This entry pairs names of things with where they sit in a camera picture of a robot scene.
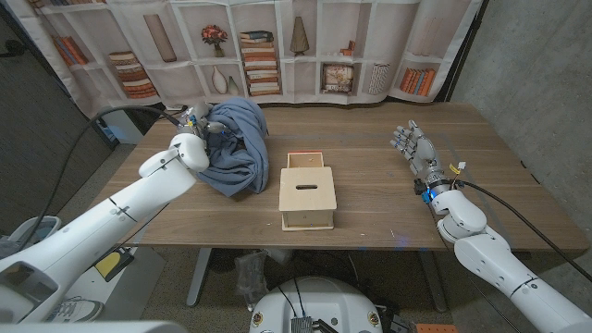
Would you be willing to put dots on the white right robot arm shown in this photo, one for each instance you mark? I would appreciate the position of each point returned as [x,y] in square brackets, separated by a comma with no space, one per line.
[495,263]

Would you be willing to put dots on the blue hoodie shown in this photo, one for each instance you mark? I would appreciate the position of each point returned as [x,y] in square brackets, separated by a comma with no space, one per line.
[240,157]

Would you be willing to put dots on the grey table leg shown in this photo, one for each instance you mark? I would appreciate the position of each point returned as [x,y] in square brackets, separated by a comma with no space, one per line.
[435,287]
[199,277]

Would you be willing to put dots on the yellow white right wrist connector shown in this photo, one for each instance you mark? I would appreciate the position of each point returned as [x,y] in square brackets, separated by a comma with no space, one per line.
[458,167]

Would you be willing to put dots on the white cabinet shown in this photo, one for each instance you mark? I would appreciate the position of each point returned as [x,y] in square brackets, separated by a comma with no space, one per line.
[122,129]

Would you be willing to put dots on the orange block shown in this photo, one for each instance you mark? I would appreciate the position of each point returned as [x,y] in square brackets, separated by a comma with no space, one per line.
[435,329]

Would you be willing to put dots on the white floor board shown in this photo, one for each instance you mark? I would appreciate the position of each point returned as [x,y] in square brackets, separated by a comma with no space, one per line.
[139,287]

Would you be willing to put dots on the printed bookshelf backdrop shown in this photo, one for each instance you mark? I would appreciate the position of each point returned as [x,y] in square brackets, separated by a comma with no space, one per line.
[194,46]

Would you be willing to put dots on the white rimmed bin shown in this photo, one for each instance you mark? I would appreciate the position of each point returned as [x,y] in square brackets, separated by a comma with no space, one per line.
[41,226]

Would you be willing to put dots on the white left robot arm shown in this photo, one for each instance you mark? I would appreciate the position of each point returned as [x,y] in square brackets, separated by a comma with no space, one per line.
[115,213]

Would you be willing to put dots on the black device beside base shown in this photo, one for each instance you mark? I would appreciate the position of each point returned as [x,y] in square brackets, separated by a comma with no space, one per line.
[398,324]

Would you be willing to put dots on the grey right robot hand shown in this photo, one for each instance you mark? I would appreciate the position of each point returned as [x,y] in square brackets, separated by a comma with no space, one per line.
[423,152]

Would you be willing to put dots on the white grey sneaker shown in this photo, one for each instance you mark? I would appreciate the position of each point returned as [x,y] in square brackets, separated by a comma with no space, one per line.
[78,310]

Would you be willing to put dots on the wooden box with slot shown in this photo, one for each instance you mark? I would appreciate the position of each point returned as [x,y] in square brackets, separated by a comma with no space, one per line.
[307,203]

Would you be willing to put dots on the wooden drawer with red edge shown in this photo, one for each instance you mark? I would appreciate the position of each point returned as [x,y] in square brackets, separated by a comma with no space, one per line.
[305,160]

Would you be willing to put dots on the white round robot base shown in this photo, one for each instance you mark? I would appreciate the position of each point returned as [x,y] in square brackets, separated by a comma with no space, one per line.
[324,300]

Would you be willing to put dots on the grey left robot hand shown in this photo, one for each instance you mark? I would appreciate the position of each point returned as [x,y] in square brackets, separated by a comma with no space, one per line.
[196,120]

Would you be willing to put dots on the clear plastic bag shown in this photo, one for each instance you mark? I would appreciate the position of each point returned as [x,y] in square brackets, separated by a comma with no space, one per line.
[250,273]

